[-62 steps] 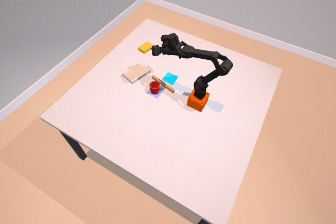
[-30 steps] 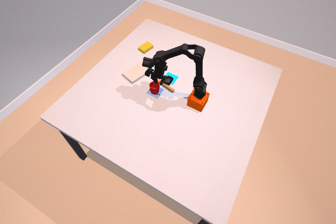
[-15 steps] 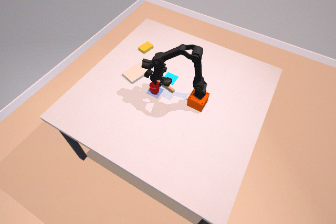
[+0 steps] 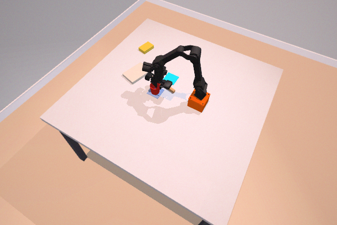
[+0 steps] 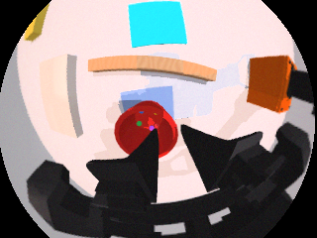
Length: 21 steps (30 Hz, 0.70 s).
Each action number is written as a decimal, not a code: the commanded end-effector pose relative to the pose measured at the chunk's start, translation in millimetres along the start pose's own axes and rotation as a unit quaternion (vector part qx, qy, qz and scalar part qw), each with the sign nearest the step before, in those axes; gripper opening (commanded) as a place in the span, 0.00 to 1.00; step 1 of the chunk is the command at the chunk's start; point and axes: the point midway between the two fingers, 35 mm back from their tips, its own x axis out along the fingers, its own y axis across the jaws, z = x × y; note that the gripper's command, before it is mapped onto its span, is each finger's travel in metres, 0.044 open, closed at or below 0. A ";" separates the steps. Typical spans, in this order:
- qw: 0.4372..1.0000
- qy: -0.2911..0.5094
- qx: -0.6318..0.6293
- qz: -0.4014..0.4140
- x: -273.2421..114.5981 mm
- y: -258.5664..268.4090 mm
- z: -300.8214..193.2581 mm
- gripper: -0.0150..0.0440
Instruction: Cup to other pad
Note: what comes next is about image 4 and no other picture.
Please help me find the yellow rectangular block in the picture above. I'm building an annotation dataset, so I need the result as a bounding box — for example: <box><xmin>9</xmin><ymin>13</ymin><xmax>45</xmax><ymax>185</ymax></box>
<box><xmin>138</xmin><ymin>42</ymin><xmax>154</xmax><ymax>54</ymax></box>

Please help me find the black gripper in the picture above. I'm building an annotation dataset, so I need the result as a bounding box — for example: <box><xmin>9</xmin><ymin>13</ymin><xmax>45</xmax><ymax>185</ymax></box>
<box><xmin>145</xmin><ymin>72</ymin><xmax>173</xmax><ymax>90</ymax></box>

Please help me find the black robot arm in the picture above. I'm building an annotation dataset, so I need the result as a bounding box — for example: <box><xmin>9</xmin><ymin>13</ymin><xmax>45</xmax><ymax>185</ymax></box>
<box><xmin>142</xmin><ymin>45</ymin><xmax>208</xmax><ymax>100</ymax></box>

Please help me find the red cup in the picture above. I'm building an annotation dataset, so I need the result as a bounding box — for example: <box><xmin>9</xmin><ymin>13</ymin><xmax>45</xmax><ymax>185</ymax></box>
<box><xmin>150</xmin><ymin>83</ymin><xmax>160</xmax><ymax>95</ymax></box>

